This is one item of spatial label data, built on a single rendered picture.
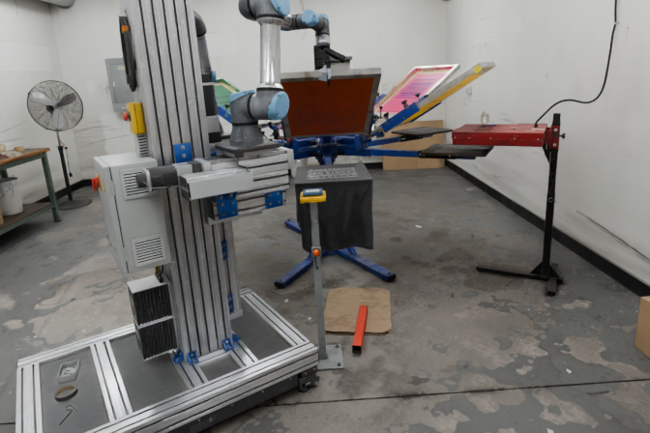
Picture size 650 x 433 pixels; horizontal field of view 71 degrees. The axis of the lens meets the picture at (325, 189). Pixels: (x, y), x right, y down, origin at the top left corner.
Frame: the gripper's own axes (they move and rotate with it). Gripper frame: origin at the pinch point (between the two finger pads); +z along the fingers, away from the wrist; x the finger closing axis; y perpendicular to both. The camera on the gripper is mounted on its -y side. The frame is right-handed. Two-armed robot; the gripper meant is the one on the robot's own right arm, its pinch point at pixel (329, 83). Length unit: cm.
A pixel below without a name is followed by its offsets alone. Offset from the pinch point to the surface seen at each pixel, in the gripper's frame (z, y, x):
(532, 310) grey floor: 137, -123, -63
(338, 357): 146, 4, -28
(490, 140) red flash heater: 25, -108, -70
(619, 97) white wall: 0, -200, -74
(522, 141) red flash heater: 28, -125, -60
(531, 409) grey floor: 161, -82, 17
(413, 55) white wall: -161, -150, -448
